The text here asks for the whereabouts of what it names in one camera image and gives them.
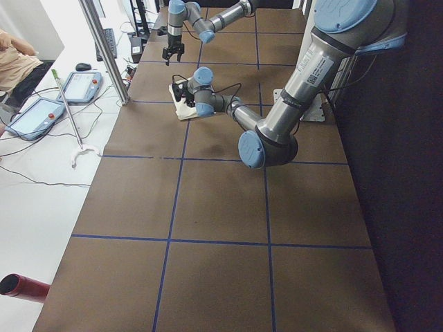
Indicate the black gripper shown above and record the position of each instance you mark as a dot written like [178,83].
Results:
[172,44]
[189,101]

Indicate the cream long-sleeve cat shirt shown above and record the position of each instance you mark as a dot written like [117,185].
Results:
[185,110]

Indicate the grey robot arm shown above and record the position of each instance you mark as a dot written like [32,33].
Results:
[180,11]
[341,29]

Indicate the black box white label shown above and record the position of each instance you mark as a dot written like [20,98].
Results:
[136,48]

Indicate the black keyboard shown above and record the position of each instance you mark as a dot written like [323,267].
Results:
[111,42]

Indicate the black computer mouse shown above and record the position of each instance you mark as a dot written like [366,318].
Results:
[83,67]

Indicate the far blue teach pendant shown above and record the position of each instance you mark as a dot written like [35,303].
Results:
[82,87]

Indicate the blue teach pendant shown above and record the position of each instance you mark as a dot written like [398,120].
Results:
[82,87]
[37,119]

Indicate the grabber stick with white hook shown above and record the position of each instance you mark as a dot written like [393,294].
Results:
[81,148]

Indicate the person in beige shirt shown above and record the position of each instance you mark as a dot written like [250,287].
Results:
[21,70]

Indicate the near blue teach pendant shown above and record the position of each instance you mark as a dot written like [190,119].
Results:
[37,119]

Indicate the red tube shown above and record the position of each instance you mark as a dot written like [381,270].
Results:
[20,287]

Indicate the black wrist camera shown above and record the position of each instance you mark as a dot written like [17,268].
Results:
[163,30]
[180,90]

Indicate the aluminium frame post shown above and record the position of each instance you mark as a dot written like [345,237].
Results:
[99,38]

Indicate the white camera mast with base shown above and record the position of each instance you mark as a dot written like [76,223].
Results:
[303,100]

